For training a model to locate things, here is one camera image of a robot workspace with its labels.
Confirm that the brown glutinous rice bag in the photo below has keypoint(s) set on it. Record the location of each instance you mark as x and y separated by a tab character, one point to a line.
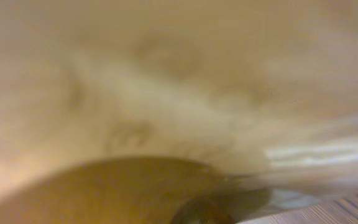
175	111

